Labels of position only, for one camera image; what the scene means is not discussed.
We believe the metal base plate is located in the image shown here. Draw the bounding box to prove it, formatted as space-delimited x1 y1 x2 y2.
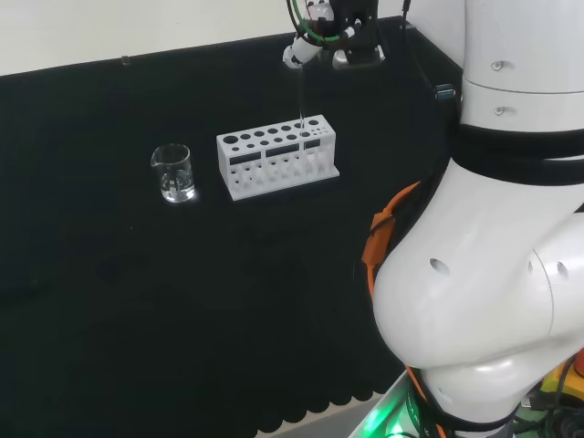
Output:
349 369 440 438

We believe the orange cable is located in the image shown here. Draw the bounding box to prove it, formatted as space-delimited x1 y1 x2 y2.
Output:
362 181 447 438

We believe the clear glass rod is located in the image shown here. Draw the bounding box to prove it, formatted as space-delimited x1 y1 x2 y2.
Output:
296 62 308 131

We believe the white test tube rack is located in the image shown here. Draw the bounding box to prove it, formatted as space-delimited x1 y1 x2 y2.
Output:
215 114 341 203

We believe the yellow stop button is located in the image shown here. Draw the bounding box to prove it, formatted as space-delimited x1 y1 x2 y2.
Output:
540 347 584 412

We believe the green cable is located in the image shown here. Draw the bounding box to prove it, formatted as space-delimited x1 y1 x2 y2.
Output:
290 0 349 47

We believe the small clear glass beaker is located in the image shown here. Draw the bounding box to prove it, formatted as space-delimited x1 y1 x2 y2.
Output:
151 143 198 204

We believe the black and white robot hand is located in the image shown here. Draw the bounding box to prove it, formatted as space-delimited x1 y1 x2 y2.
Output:
281 0 387 71

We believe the black table cloth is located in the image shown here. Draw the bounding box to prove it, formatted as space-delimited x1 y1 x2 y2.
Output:
0 16 467 438

